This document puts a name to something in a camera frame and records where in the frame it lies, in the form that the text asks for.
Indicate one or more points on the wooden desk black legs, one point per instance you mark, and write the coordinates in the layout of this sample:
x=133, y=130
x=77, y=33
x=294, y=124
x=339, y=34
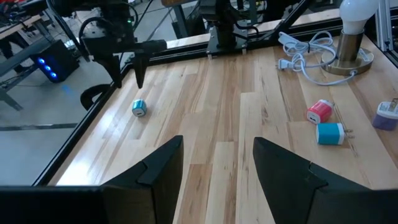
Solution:
x=18, y=59

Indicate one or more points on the black curved loop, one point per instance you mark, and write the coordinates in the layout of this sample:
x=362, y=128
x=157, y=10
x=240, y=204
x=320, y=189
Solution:
x=84, y=98

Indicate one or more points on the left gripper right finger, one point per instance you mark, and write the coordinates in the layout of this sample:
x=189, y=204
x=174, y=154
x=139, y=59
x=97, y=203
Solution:
x=286, y=193

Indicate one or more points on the black metal cart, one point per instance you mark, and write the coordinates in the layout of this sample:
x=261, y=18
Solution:
x=186, y=25

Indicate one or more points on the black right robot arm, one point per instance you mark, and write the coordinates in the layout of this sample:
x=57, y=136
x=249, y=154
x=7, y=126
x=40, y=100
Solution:
x=224, y=15

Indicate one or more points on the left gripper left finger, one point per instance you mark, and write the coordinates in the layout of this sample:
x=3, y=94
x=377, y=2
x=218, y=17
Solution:
x=155, y=193

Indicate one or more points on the blue white plug charger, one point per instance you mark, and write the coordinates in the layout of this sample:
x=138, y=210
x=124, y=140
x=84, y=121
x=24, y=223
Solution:
x=329, y=133

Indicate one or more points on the black computer blue lights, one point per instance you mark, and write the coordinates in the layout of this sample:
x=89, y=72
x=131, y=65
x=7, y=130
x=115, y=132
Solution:
x=65, y=59

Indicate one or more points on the pink white plug charger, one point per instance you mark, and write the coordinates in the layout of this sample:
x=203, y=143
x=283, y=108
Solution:
x=320, y=112

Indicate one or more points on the small teal cube charger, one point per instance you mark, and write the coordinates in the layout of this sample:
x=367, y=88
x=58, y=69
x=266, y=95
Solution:
x=139, y=108

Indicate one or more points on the brass lamp with white bulb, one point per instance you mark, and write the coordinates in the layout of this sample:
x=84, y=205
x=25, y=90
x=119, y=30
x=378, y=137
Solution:
x=349, y=46

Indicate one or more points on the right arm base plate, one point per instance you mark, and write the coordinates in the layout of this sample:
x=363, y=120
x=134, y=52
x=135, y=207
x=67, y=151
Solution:
x=227, y=43

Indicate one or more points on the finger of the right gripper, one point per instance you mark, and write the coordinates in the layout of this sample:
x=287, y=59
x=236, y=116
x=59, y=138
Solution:
x=140, y=68
x=113, y=68

